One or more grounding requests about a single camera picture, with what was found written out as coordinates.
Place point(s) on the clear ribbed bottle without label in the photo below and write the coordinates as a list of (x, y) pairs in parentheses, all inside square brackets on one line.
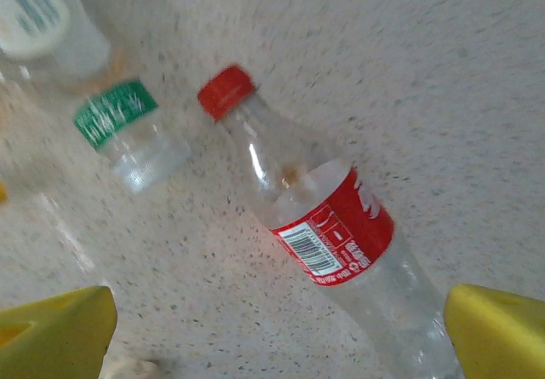
[(64, 225)]

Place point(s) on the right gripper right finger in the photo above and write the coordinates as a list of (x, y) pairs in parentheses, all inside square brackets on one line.
[(498, 336)]

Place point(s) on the small bottle white label green neck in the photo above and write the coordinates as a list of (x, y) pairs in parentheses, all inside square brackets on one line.
[(115, 110)]

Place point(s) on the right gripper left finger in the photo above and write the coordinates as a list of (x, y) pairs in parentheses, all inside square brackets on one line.
[(55, 336)]

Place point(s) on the clear bottle red label red cap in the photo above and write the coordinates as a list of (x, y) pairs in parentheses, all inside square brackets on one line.
[(340, 225)]

